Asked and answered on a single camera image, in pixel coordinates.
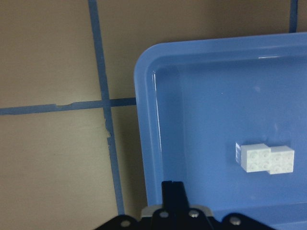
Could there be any blue plastic tray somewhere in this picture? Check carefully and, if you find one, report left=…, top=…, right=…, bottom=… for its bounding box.
left=134, top=33, right=307, bottom=230

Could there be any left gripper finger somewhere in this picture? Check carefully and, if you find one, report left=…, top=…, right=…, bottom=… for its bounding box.
left=161, top=181, right=189, bottom=211

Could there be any white block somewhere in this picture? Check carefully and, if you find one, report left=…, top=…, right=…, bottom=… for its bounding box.
left=268, top=146, right=295, bottom=174
left=236, top=143, right=271, bottom=173

